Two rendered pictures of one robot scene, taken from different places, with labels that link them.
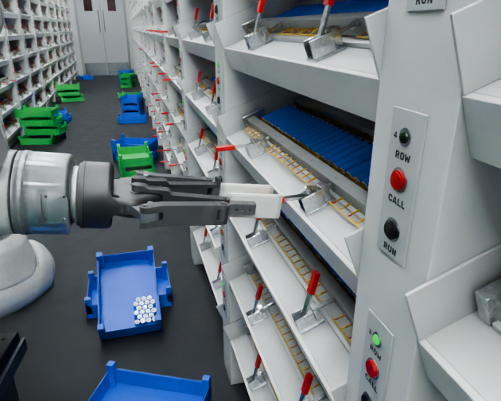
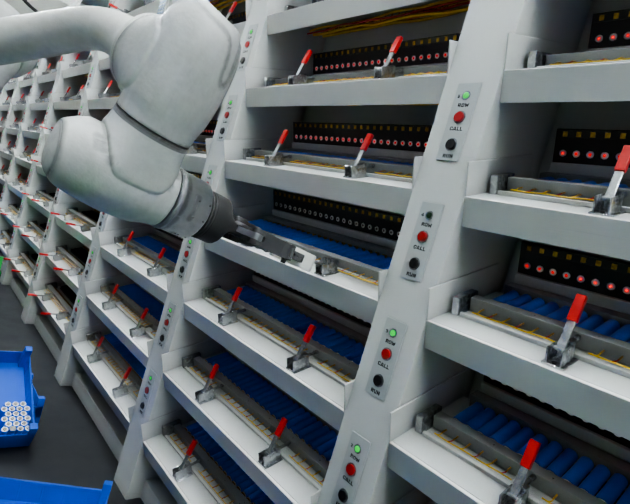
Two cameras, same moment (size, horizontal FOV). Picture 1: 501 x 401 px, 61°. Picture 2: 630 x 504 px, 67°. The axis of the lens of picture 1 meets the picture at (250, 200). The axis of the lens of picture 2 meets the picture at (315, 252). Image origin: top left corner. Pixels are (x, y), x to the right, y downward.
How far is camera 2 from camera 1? 0.46 m
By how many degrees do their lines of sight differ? 33
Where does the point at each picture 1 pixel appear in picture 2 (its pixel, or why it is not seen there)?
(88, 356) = not seen: outside the picture
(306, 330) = (298, 371)
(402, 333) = (415, 321)
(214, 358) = (101, 475)
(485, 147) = (471, 219)
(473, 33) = (472, 172)
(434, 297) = (438, 294)
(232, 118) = not seen: hidden behind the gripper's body
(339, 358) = (330, 384)
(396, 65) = (425, 182)
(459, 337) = (445, 318)
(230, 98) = not seen: hidden behind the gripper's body
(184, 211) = (275, 241)
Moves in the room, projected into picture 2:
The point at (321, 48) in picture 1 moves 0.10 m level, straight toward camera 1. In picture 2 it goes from (356, 172) to (378, 170)
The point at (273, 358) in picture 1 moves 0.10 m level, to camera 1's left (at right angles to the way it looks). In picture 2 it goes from (229, 426) to (183, 422)
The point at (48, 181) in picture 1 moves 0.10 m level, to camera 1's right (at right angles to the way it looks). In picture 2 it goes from (203, 191) to (268, 211)
